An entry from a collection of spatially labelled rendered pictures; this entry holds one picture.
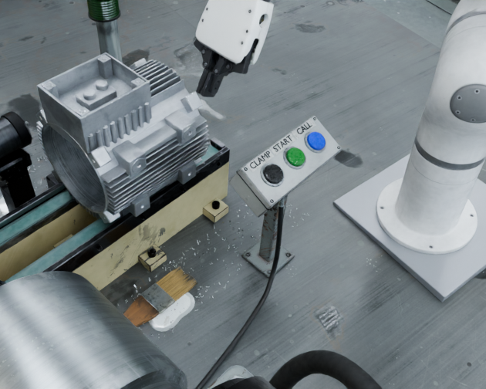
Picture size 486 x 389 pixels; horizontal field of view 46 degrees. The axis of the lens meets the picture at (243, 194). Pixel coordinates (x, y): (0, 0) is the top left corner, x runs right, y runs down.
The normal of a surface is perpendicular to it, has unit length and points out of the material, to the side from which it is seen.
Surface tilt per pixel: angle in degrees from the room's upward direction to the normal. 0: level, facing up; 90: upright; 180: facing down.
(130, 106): 90
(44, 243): 90
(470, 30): 30
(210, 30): 66
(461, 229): 4
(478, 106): 90
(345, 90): 0
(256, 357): 0
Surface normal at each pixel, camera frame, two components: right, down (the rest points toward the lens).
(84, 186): 0.27, -0.49
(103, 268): 0.73, 0.53
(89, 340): 0.37, -0.84
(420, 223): -0.44, 0.67
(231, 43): -0.55, 0.22
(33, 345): 0.12, -0.72
